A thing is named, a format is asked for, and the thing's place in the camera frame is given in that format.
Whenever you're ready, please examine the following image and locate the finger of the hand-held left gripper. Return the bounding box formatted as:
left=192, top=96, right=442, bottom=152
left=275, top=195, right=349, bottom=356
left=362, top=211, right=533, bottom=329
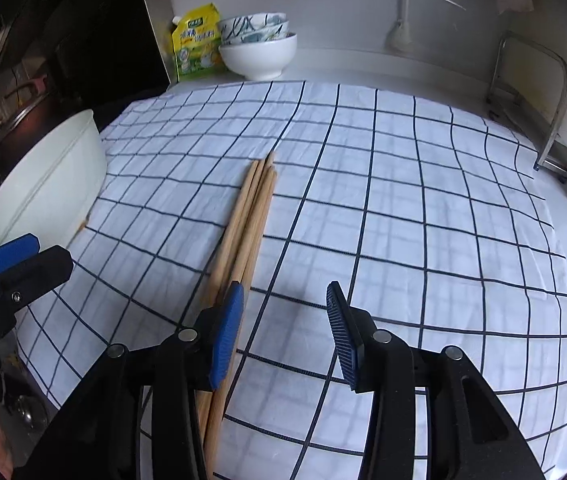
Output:
left=0, top=245, right=74, bottom=323
left=0, top=233, right=40, bottom=281

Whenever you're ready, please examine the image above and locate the plain white bowl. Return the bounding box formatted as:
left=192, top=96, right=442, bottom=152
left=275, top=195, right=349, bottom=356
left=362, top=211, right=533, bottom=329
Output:
left=218, top=31, right=298, bottom=81

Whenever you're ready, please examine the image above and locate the blue patterned bowl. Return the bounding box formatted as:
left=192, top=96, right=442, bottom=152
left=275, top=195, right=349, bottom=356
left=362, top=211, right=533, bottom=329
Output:
left=216, top=12, right=291, bottom=46

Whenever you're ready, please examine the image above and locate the large white basin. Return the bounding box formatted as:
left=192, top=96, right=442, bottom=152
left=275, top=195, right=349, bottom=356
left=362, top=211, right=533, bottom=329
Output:
left=0, top=108, right=109, bottom=262

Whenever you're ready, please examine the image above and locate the pile of wooden chopsticks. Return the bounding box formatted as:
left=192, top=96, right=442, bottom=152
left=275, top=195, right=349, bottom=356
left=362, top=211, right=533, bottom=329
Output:
left=194, top=150, right=279, bottom=477

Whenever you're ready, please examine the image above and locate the black range hood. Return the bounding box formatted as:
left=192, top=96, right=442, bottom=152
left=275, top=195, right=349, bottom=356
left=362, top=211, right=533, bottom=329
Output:
left=0, top=0, right=174, bottom=111

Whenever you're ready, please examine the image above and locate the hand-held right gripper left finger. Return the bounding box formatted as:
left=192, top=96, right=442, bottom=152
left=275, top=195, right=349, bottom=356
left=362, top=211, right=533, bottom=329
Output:
left=13, top=280, right=245, bottom=480

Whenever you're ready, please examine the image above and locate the yellow seasoning pouch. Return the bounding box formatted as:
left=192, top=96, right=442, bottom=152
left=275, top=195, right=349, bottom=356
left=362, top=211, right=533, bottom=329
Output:
left=170, top=3, right=227, bottom=83

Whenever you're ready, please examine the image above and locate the metal board rack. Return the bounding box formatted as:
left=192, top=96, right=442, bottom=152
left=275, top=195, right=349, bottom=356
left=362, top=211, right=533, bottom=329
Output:
left=486, top=30, right=567, bottom=177

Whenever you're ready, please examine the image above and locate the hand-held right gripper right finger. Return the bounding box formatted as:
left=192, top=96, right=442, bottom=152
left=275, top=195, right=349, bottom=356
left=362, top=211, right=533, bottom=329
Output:
left=326, top=280, right=547, bottom=480

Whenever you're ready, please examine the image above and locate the dark wok with lid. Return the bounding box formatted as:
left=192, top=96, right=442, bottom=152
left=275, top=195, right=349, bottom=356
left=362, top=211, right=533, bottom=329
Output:
left=0, top=74, right=66, bottom=188

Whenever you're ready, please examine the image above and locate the white wall pipe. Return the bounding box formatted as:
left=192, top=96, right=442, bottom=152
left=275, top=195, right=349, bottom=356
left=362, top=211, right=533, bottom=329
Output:
left=385, top=0, right=417, bottom=52

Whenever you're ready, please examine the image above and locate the white checked cloth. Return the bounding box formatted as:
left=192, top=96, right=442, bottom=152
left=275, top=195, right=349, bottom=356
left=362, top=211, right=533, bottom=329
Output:
left=13, top=80, right=567, bottom=480

